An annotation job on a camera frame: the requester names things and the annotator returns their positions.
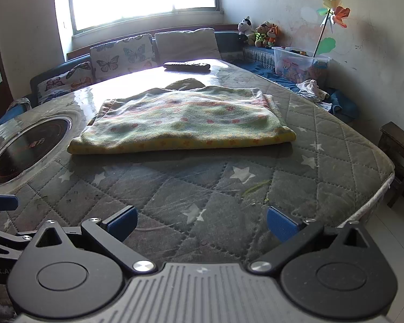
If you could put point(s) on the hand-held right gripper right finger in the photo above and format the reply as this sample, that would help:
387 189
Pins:
281 223

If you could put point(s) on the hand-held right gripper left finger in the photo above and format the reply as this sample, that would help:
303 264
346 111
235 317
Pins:
121 223

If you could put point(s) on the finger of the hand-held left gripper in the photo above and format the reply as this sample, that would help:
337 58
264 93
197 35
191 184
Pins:
1 203

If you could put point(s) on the floral garment with olive cuffs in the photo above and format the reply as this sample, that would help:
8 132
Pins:
188 121

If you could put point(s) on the round built-in induction cooker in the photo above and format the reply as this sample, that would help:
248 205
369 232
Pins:
20 148

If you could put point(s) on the blue pillow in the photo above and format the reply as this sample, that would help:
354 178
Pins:
13 116

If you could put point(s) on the grey cloth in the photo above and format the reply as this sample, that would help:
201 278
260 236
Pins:
20 102

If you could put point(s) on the long butterfly print cushion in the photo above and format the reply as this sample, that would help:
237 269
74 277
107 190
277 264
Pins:
64 84

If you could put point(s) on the dark blue cloth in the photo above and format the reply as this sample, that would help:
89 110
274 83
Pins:
343 104

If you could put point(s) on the white cloth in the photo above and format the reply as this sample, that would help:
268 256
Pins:
311 87

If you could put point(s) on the dark wooden stool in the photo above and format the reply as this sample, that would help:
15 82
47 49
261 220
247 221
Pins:
397 141

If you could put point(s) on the clear plastic toy bin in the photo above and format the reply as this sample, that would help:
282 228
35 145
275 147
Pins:
296 65

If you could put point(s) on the square butterfly print cushion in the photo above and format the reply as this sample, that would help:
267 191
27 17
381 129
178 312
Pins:
121 57

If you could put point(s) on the black remote control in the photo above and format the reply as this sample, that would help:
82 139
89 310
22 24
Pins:
187 66

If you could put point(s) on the orange fox plush toy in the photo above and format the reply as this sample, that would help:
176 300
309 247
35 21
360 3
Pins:
273 33

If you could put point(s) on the plain beige cushion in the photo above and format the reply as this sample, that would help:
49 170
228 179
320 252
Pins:
188 45

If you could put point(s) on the blue sofa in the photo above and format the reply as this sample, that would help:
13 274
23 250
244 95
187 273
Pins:
229 40

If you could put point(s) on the cow plush toy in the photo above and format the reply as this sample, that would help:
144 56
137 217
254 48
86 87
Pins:
245 28

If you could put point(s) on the colourful pinwheel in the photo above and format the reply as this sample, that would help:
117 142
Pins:
341 15

